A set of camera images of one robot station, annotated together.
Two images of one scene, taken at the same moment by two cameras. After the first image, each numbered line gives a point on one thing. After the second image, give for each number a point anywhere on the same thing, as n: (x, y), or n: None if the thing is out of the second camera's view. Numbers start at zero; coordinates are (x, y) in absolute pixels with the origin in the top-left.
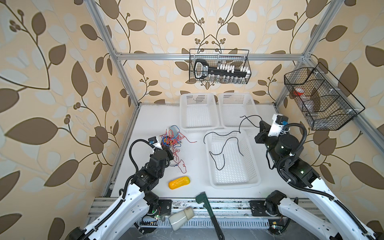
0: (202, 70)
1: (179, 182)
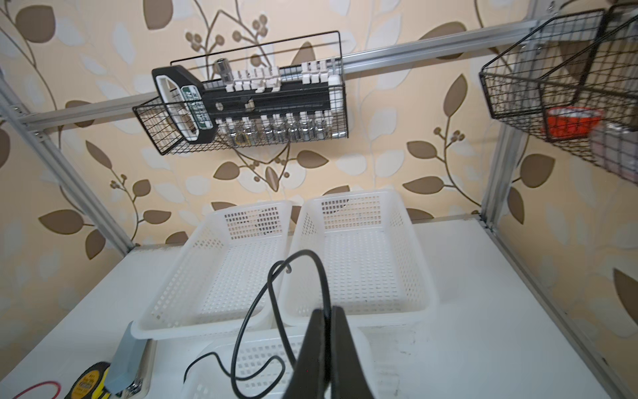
0: (296, 101)
1: None
